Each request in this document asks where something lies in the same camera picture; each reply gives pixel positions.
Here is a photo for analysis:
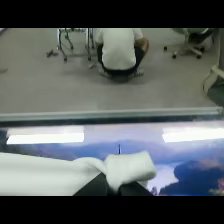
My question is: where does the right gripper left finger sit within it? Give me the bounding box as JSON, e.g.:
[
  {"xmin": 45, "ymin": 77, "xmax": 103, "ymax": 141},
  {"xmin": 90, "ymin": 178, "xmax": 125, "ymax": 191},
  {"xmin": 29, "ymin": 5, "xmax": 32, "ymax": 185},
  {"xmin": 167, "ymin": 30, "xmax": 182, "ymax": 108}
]
[{"xmin": 73, "ymin": 171, "xmax": 110, "ymax": 197}]

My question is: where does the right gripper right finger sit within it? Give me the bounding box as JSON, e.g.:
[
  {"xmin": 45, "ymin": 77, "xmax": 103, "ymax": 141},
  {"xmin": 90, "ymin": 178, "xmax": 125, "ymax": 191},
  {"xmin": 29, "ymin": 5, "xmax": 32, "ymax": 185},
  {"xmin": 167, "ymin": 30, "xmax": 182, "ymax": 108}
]
[{"xmin": 119, "ymin": 181, "xmax": 154, "ymax": 197}]

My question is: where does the white garment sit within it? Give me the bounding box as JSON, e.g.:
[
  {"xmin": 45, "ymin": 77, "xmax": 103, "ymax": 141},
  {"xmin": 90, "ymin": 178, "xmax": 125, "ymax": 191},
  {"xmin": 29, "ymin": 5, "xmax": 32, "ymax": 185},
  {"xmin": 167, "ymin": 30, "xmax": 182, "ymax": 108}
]
[{"xmin": 0, "ymin": 150, "xmax": 158, "ymax": 197}]

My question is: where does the person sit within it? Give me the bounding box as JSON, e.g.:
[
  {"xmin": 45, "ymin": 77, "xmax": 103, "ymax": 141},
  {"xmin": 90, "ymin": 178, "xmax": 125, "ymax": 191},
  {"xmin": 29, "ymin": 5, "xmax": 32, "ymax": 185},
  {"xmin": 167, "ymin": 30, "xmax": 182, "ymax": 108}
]
[{"xmin": 94, "ymin": 27, "xmax": 150, "ymax": 80}]

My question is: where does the metal rolling cart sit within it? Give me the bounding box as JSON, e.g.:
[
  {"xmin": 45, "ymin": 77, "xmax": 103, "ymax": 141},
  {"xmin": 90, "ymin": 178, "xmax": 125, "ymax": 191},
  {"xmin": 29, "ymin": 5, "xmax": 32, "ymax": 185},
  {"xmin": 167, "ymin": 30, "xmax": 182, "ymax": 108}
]
[{"xmin": 56, "ymin": 27, "xmax": 98, "ymax": 63}]

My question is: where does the office chair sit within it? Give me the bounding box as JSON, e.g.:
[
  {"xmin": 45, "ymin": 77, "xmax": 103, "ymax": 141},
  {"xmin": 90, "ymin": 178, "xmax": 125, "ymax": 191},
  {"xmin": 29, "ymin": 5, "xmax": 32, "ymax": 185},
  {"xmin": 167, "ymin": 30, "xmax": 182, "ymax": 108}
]
[{"xmin": 163, "ymin": 27, "xmax": 218, "ymax": 60}]

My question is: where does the silver frame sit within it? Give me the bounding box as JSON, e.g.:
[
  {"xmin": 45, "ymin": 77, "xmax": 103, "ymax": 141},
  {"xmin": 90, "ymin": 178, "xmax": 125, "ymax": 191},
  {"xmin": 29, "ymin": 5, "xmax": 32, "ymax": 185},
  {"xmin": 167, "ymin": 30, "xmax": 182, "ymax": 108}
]
[{"xmin": 0, "ymin": 106, "xmax": 224, "ymax": 123}]

